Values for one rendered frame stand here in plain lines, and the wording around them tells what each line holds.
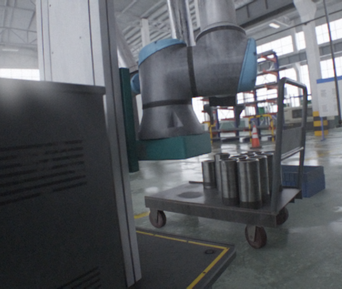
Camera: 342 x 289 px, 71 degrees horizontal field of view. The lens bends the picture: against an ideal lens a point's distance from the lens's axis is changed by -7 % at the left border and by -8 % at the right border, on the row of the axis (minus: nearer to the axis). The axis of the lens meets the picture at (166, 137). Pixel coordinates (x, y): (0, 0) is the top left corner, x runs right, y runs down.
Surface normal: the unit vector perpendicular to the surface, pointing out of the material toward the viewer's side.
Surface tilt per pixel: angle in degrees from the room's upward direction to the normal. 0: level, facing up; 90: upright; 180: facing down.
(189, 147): 90
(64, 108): 90
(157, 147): 90
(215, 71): 105
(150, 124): 70
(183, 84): 125
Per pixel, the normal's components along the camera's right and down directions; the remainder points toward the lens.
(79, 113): 0.80, -0.07
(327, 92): -0.71, 0.08
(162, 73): -0.20, 0.04
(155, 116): -0.40, -0.29
